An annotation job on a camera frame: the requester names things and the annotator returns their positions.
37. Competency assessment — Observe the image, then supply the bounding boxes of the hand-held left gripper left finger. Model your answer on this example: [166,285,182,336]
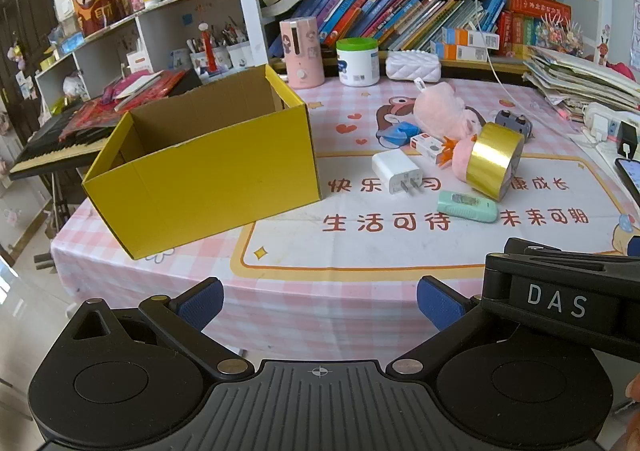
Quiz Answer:
[65,277,254,380]

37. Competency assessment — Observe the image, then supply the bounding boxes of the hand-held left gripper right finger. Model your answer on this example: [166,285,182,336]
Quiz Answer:
[386,275,521,380]

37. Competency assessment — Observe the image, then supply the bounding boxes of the mint green correction tape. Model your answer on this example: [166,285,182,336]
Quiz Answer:
[437,191,500,224]

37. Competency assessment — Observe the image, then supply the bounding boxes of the yellow cardboard box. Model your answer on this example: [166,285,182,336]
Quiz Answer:
[82,64,322,260]

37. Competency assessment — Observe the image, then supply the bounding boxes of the white charger plug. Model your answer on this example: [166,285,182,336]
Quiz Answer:
[371,151,426,196]

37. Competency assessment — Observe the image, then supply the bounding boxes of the small pink orange plush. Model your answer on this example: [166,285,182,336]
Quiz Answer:
[440,136,476,179]

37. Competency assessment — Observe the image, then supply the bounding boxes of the gold tape roll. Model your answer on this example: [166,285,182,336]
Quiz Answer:
[465,122,525,202]

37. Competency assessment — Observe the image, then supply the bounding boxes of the small white red box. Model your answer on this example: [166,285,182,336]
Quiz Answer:
[410,134,448,164]

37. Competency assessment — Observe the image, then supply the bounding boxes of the blue plastic toy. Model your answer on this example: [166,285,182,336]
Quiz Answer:
[382,124,421,148]

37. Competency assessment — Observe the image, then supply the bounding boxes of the grey toy car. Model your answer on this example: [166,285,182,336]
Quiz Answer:
[495,108,533,138]

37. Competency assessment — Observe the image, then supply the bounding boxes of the pink plush toy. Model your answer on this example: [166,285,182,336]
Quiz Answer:
[412,78,486,139]

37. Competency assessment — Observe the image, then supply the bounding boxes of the person's right hand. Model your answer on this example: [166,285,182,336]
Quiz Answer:
[612,375,640,451]

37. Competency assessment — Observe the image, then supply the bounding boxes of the black smartphone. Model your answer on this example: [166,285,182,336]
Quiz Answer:
[615,158,640,204]

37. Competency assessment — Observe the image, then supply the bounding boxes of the black keyboard stand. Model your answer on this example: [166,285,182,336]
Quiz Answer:
[32,176,71,272]

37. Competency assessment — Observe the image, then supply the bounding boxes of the black charger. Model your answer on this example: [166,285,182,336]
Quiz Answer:
[617,121,639,157]

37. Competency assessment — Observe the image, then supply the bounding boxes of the white power strip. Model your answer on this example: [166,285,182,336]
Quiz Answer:
[582,104,640,144]

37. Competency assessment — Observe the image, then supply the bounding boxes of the black electronic keyboard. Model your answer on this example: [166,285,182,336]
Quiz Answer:
[10,66,201,179]

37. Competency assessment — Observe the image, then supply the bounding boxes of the pile of red packets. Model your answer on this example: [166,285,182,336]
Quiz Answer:
[60,70,188,142]

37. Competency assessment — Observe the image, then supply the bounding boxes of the stack of papers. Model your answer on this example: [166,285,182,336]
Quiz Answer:
[522,46,640,113]

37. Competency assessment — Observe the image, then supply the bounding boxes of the white quilted pouch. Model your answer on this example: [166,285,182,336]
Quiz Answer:
[385,50,442,81]

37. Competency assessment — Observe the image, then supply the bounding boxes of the red white shelf carton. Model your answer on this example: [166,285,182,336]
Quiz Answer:
[126,51,153,74]

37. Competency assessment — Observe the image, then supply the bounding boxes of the orange white carton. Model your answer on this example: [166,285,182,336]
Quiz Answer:
[442,27,501,49]
[431,42,488,60]

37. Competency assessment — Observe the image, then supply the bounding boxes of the red tassel ornament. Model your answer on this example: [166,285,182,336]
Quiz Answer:
[199,22,217,75]

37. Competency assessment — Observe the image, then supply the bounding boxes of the white jar green lid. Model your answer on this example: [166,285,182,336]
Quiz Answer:
[336,38,381,87]

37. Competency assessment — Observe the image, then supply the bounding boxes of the colourful paper flower ornament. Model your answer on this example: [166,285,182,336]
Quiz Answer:
[537,14,583,57]

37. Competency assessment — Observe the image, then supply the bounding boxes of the white shelf unit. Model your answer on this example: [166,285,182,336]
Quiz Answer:
[35,0,246,102]

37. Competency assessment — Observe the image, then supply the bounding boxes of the row of leaning books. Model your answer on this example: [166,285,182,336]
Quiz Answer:
[290,0,506,52]

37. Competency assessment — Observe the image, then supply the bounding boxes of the red boxed book set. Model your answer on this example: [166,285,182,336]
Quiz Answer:
[500,0,571,57]

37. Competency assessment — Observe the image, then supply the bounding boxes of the fortune god paper box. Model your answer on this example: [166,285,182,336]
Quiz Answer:
[70,0,128,37]

